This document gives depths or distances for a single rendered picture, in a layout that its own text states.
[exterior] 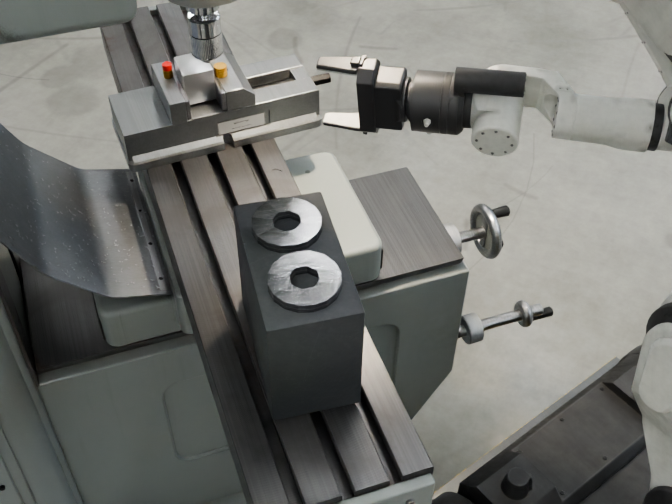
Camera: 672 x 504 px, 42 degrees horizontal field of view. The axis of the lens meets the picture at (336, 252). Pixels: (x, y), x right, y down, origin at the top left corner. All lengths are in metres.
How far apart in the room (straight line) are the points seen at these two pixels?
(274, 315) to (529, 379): 1.49
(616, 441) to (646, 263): 1.24
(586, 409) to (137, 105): 0.96
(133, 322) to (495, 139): 0.65
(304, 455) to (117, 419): 0.59
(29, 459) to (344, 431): 0.65
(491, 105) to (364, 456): 0.50
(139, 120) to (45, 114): 1.84
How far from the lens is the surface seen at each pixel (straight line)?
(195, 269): 1.36
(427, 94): 1.26
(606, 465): 1.64
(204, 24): 1.30
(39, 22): 1.15
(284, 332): 1.03
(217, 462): 1.87
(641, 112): 1.27
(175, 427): 1.75
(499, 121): 1.23
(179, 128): 1.52
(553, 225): 2.87
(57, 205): 1.51
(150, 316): 1.49
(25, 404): 1.53
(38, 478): 1.68
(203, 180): 1.50
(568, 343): 2.56
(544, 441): 1.64
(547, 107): 1.32
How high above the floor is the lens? 1.95
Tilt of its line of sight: 46 degrees down
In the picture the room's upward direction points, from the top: 1 degrees clockwise
